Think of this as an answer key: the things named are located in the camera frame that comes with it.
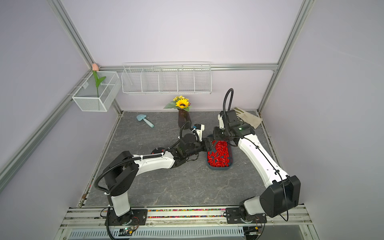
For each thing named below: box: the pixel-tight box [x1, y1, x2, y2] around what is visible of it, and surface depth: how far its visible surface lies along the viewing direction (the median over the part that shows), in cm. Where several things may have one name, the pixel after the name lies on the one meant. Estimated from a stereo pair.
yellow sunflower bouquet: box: [163, 95, 192, 112], surface depth 93 cm
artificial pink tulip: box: [92, 63, 107, 98], surface depth 92 cm
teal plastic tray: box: [206, 140, 234, 171], surface depth 94 cm
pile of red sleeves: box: [207, 140, 230, 168], surface depth 96 cm
